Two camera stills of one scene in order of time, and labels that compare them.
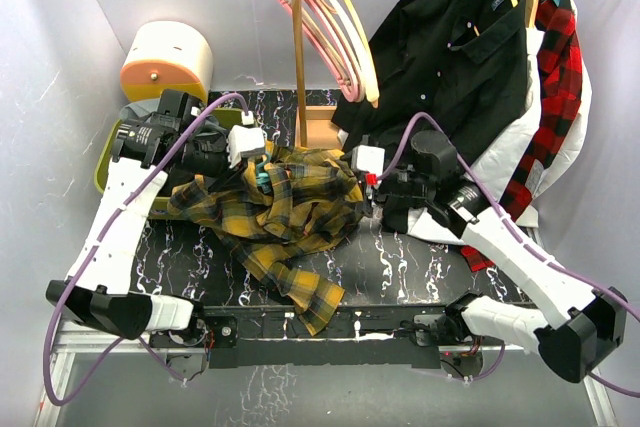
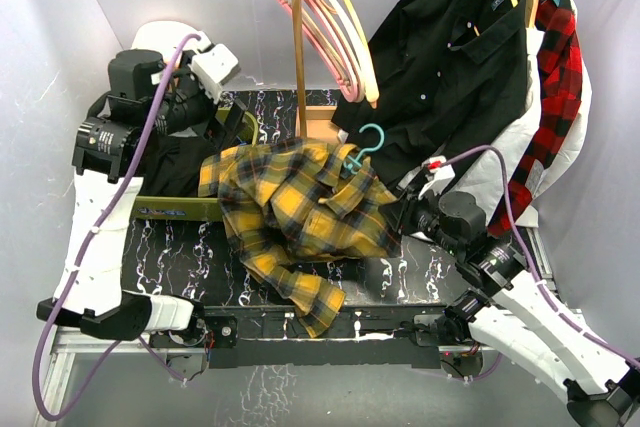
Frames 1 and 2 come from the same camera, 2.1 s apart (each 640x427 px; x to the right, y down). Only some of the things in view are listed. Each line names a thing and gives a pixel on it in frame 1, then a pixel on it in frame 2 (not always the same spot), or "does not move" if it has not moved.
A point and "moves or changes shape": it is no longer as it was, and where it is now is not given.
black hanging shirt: (449, 43) does not move
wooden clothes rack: (317, 125) does not move
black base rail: (268, 336) does not move
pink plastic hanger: (321, 26) does not move
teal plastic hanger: (263, 179) → (351, 164)
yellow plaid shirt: (312, 197) moves or changes shape
